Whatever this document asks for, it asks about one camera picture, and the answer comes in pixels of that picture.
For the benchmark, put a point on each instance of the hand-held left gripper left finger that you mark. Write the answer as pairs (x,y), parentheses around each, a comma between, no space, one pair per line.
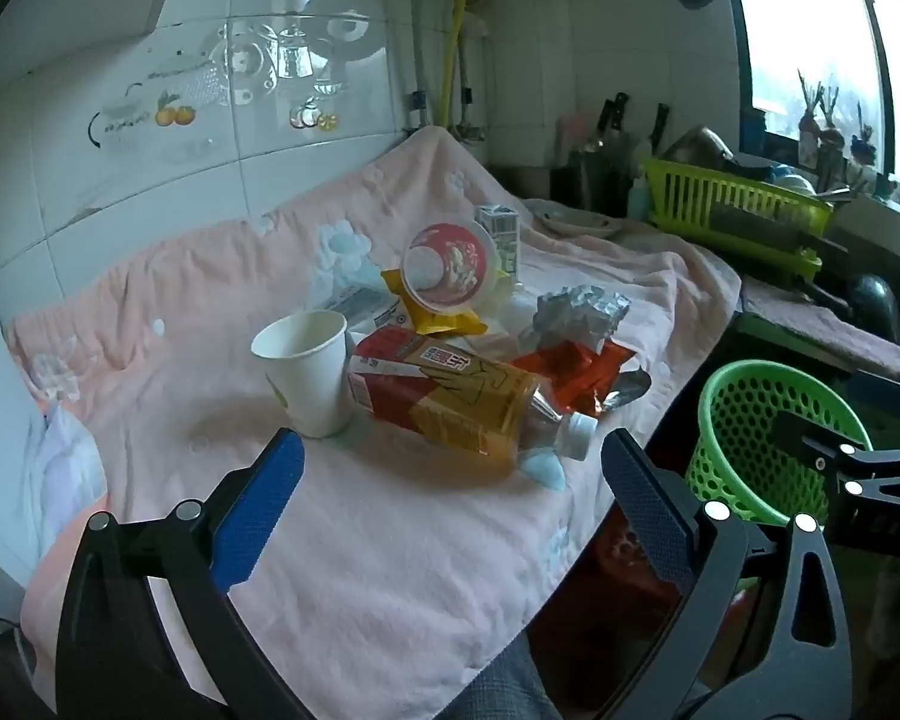
(259,510)

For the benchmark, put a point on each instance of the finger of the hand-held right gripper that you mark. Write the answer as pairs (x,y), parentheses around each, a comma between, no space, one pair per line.
(802,431)
(892,388)

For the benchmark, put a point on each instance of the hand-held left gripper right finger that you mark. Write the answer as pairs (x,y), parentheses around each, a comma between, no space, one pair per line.
(645,510)

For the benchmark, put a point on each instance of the green mesh basket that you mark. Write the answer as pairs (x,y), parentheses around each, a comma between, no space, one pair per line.
(735,427)

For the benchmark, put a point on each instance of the white paper cup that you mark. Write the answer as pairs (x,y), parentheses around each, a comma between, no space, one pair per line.
(307,382)

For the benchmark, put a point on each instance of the red snack wrapper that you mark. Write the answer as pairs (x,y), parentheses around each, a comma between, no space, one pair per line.
(570,371)

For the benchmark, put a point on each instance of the silver foil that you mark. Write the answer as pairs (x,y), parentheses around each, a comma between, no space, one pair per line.
(577,315)

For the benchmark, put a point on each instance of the orange label plastic bottle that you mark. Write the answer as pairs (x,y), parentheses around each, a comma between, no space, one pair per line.
(435,397)

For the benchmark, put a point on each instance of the white snack packet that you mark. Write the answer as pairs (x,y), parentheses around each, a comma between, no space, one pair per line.
(367,304)

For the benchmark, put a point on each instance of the yellow snack packet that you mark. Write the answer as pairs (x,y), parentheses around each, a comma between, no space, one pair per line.
(439,322)

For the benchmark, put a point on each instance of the red white noodle cup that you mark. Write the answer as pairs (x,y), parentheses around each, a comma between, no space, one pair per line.
(450,262)

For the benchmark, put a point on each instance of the brown towel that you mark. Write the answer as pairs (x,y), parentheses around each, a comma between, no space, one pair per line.
(817,319)

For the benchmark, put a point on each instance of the pink flower blanket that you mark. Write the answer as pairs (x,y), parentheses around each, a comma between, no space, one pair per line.
(390,540)

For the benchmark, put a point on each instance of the white plastic bag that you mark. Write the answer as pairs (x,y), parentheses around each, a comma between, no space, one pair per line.
(67,480)

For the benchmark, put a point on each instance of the cleaver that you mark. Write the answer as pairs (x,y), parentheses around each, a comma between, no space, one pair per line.
(757,221)

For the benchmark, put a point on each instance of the person's grey trouser leg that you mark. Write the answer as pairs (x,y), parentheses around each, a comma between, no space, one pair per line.
(502,682)

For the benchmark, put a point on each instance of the white bowl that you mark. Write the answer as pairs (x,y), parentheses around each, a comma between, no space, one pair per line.
(795,184)

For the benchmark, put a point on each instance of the lime green dish rack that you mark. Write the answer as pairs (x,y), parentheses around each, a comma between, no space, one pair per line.
(690,191)

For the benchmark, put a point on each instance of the potted plant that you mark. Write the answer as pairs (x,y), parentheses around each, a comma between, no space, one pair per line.
(814,127)

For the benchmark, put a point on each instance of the small white squeeze bottle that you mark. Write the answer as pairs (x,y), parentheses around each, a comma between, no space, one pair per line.
(637,199)

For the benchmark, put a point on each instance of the white plate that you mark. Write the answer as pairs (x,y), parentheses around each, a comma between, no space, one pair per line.
(570,223)

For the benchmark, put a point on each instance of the metal pot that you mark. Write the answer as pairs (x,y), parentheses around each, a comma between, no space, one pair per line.
(701,142)

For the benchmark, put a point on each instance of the small green white carton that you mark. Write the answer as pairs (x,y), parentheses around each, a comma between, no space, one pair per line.
(506,229)

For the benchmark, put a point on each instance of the dark knife holder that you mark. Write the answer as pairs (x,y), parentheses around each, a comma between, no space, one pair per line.
(592,180)

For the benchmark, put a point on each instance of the yellow pipe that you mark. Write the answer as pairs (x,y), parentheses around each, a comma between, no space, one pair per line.
(454,37)

